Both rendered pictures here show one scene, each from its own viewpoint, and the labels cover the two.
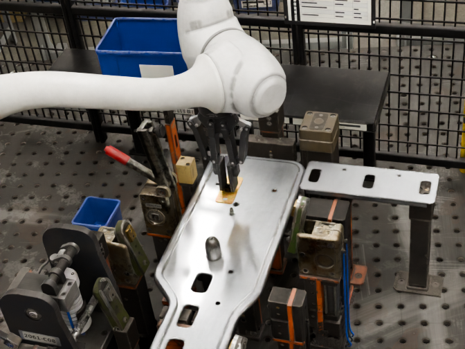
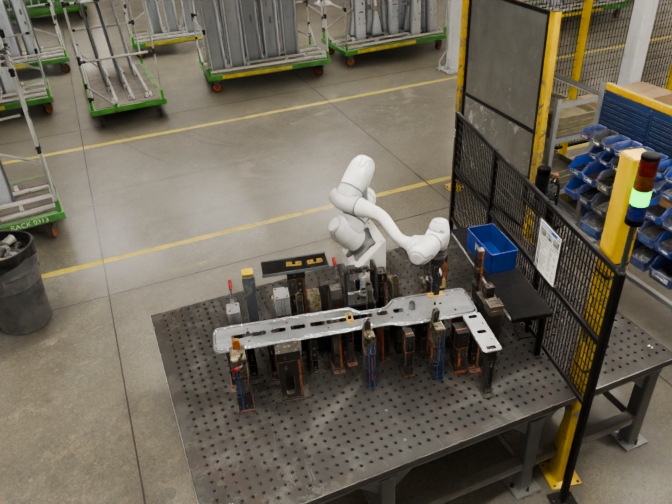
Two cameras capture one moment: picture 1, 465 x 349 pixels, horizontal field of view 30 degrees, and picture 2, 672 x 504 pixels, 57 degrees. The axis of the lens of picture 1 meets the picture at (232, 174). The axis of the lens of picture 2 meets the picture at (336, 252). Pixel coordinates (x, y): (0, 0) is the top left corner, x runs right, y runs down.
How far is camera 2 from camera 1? 2.13 m
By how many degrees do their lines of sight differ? 47
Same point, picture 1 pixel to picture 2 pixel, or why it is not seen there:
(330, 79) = (530, 297)
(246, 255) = (418, 315)
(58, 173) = (455, 268)
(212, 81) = (407, 243)
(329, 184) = (470, 321)
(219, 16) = (436, 230)
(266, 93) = (413, 256)
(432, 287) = (486, 394)
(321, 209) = (458, 326)
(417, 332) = (459, 397)
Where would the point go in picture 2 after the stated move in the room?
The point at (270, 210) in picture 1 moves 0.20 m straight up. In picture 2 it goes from (444, 312) to (446, 282)
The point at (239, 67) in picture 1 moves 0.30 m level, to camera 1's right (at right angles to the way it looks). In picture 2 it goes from (415, 244) to (458, 274)
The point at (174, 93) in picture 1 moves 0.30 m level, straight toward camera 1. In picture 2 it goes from (398, 239) to (349, 262)
